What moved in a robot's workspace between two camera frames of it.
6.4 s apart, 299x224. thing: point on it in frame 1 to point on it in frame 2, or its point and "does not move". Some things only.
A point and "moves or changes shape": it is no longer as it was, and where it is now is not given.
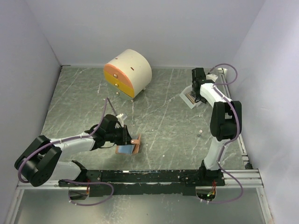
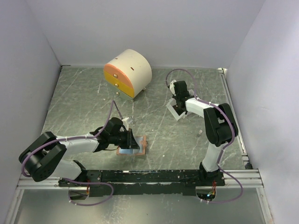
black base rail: (106, 182) does not move
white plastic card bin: (188, 89) moves or changes shape
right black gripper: (195, 94) to (174, 97)
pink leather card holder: (130, 149) moves or changes shape
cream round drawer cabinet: (128, 74) does not move
